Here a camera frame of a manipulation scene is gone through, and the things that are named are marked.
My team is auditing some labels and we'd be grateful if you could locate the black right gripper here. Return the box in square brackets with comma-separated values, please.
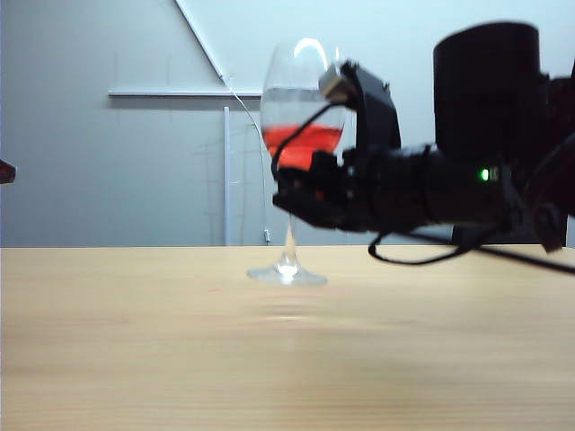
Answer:
[271, 144, 433, 233]

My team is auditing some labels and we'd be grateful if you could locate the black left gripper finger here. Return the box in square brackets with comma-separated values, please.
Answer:
[0, 158, 18, 186]

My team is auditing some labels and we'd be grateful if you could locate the clear wine goblet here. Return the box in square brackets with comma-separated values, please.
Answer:
[246, 38, 347, 287]

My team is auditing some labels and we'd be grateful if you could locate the red liquid in goblet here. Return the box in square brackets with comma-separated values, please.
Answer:
[262, 125, 345, 172]

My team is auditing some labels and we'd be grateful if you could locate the black mesh office chair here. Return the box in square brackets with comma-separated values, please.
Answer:
[451, 224, 484, 247]

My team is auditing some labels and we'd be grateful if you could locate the black camera cable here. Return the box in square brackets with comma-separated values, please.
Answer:
[270, 101, 337, 177]

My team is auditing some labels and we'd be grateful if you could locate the vertical white wall cable duct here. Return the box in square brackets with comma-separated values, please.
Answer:
[223, 106, 232, 247]

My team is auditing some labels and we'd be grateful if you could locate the thin white hanging cable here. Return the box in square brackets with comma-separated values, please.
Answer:
[221, 75, 273, 234]

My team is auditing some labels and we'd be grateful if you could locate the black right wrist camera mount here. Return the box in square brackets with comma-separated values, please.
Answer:
[317, 58, 403, 152]

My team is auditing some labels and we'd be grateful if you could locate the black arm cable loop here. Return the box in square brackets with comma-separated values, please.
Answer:
[367, 226, 575, 276]

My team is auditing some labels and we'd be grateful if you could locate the horizontal white wall cable duct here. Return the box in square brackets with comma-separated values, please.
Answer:
[107, 87, 266, 100]

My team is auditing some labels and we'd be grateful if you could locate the diagonal white wall cable duct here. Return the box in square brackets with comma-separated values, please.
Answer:
[173, 0, 226, 84]

